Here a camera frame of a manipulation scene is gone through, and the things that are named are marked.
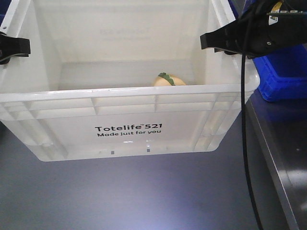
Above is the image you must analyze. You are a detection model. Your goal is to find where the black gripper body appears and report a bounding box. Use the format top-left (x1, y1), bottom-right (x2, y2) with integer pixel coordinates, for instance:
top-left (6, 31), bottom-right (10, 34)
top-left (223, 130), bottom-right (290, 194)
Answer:
top-left (239, 0), bottom-right (307, 58)

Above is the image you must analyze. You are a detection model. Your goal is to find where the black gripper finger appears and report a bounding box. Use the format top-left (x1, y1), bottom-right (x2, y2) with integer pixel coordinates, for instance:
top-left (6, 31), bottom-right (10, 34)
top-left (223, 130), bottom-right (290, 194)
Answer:
top-left (0, 33), bottom-right (31, 64)
top-left (200, 19), bottom-right (254, 58)

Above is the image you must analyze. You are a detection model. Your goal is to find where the yellow plush ball green leaf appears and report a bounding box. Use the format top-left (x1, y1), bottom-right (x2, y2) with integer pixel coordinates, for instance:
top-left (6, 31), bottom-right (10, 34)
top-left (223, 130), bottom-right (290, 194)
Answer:
top-left (153, 72), bottom-right (187, 86)

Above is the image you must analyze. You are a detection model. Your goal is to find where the white plastic tote box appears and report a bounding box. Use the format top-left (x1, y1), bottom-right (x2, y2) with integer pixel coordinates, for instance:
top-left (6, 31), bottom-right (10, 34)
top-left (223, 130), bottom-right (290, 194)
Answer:
top-left (0, 0), bottom-right (261, 162)

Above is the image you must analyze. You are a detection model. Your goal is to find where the green circuit board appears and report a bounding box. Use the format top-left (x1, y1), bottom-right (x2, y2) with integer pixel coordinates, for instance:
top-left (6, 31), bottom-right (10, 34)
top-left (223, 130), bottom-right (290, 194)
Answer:
top-left (266, 10), bottom-right (307, 17)

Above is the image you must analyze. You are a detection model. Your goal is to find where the blue plastic bin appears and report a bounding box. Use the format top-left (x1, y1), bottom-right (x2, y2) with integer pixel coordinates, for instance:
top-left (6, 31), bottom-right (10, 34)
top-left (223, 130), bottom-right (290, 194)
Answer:
top-left (253, 45), bottom-right (307, 102)

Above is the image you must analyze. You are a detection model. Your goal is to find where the black cable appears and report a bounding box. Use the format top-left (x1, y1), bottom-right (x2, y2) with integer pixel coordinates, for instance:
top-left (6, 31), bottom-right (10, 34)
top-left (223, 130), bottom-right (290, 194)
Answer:
top-left (239, 0), bottom-right (264, 230)

